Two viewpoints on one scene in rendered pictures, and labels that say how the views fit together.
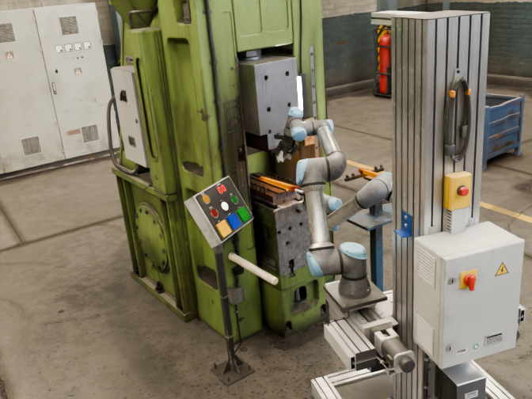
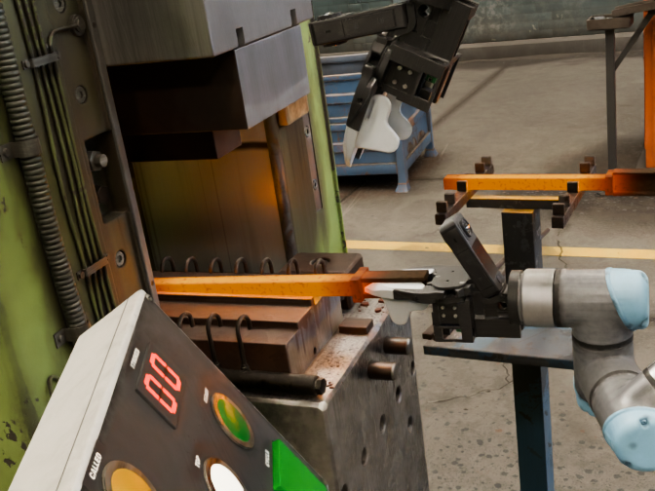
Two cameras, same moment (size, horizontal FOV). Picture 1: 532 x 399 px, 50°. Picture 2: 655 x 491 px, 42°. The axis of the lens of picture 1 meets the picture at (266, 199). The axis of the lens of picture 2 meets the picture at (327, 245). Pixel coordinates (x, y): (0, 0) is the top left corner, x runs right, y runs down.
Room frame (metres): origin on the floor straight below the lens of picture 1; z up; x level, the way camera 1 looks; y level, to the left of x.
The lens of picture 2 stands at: (2.33, 0.43, 1.48)
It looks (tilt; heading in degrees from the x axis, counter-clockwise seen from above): 20 degrees down; 328
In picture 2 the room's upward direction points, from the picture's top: 8 degrees counter-clockwise
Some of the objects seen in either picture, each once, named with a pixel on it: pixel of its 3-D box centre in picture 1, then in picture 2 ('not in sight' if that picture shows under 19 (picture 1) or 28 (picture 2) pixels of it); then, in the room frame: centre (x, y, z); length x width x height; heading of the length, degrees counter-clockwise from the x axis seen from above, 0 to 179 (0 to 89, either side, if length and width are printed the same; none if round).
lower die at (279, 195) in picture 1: (265, 188); (188, 320); (3.46, 0.00, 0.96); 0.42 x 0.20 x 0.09; 34
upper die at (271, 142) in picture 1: (260, 133); (137, 84); (3.46, 0.00, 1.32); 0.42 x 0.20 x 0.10; 34
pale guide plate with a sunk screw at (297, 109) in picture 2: (308, 131); (287, 69); (3.58, -0.31, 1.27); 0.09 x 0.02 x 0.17; 124
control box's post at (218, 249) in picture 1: (223, 292); not in sight; (2.91, 0.29, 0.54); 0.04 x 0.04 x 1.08; 34
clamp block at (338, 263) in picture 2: not in sight; (323, 280); (3.44, -0.24, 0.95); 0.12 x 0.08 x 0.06; 34
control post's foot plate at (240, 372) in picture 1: (231, 364); not in sight; (2.91, 0.29, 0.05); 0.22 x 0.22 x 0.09; 34
